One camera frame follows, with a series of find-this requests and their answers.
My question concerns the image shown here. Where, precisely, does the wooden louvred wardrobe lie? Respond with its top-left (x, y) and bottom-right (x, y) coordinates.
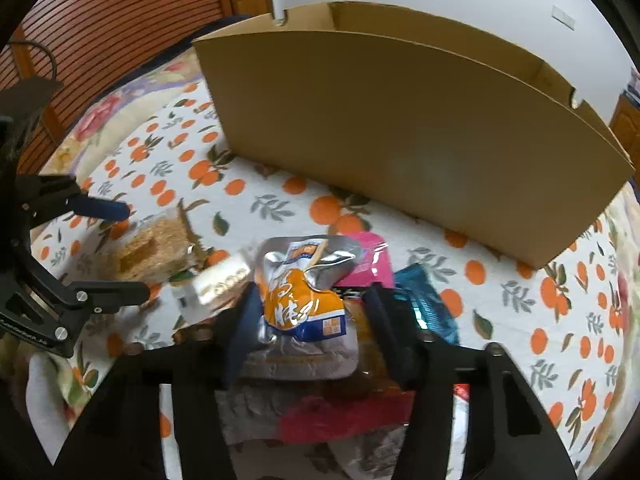
top-left (0, 0), bottom-right (273, 176)

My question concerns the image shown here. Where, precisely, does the red snack packet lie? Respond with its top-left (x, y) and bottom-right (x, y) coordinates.
top-left (277, 394), bottom-right (417, 444)

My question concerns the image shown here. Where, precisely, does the brown cardboard box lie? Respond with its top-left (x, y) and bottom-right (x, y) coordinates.
top-left (192, 1), bottom-right (636, 271)

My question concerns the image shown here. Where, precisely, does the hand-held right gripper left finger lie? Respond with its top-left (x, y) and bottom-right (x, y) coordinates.
top-left (47, 282), bottom-right (266, 480)

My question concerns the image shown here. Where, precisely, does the orange fruit print blanket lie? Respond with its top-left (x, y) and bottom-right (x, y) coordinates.
top-left (30, 72), bottom-right (626, 480)

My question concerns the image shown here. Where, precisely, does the clear brown cracker packet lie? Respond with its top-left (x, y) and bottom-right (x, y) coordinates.
top-left (97, 200), bottom-right (206, 283)

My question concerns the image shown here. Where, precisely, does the wooden cabinet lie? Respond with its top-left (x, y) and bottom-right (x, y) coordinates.
top-left (607, 91), bottom-right (640, 162)

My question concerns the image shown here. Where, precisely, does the silver orange snack pouch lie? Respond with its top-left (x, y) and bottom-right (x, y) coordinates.
top-left (235, 235), bottom-right (363, 381)

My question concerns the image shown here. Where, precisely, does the pink snack packet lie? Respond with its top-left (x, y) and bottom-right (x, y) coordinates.
top-left (332, 232), bottom-right (396, 291)

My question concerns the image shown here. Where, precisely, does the shiny blue snack packet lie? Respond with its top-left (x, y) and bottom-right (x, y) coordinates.
top-left (392, 262), bottom-right (461, 346)

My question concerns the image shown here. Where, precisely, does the orange brown snack packet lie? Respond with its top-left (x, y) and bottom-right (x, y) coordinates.
top-left (342, 297), bottom-right (403, 393)

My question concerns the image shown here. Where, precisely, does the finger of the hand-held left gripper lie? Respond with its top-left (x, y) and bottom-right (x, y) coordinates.
top-left (46, 280), bottom-right (152, 319)
top-left (16, 174), bottom-right (133, 229)

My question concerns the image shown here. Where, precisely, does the black cable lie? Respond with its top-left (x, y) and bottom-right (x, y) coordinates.
top-left (9, 40), bottom-right (59, 82)

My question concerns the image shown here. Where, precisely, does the floral quilt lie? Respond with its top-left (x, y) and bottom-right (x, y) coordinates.
top-left (0, 57), bottom-right (640, 480)

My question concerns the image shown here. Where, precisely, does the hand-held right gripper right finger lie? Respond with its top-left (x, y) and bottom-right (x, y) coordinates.
top-left (361, 284), bottom-right (582, 480)

